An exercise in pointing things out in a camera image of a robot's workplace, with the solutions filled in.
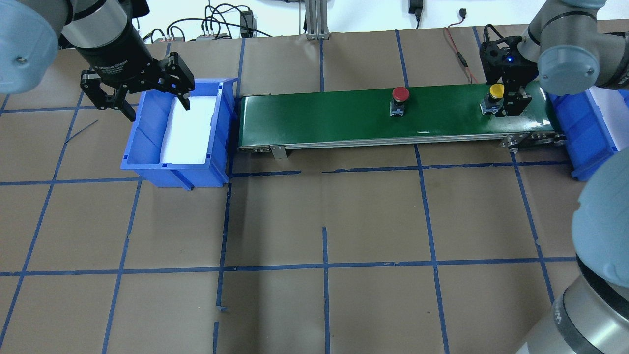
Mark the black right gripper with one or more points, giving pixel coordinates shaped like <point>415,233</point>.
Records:
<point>514,73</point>

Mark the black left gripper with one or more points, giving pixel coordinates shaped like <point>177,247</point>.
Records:
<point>114,52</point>

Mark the yellow push button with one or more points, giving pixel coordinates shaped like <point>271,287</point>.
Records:
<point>492,102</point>

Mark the red push button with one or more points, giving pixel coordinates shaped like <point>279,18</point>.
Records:
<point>399,98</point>

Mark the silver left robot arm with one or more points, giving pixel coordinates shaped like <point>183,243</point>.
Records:
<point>102,32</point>

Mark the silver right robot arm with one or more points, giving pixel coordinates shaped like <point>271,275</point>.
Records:
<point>564,50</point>

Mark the green conveyor belt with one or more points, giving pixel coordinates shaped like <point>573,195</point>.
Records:
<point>358,118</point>

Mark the white foam pad source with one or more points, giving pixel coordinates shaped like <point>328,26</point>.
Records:
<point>187,133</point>

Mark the blue source bin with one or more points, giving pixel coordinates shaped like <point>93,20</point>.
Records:
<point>142,152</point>

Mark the blue destination bin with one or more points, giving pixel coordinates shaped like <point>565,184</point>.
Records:
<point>589,143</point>

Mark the white foam pad destination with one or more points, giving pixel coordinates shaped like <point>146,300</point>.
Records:
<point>615,114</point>

